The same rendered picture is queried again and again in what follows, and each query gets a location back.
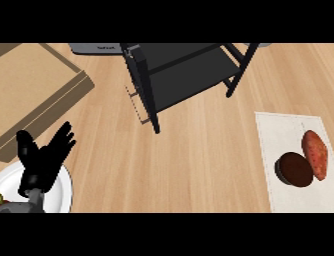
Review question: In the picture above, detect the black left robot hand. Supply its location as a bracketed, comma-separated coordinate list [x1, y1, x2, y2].
[14, 121, 77, 199]

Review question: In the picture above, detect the black tiered shelf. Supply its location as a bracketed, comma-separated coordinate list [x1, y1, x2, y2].
[119, 43, 261, 135]

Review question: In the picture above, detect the white placemat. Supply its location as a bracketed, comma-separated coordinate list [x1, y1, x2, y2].
[254, 111, 334, 214]

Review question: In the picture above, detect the orange sweet potato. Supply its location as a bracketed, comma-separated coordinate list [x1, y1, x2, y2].
[299, 129, 329, 182]

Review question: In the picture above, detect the white round plate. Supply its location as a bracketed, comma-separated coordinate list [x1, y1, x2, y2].
[0, 161, 74, 214]

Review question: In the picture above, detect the tan wooden open drawer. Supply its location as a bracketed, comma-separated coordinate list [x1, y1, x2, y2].
[0, 43, 96, 164]

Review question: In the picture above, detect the grey flat appliance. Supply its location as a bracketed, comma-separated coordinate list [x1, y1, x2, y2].
[66, 43, 125, 56]

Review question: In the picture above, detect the dark brown round can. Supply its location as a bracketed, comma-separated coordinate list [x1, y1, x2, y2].
[273, 151, 314, 188]

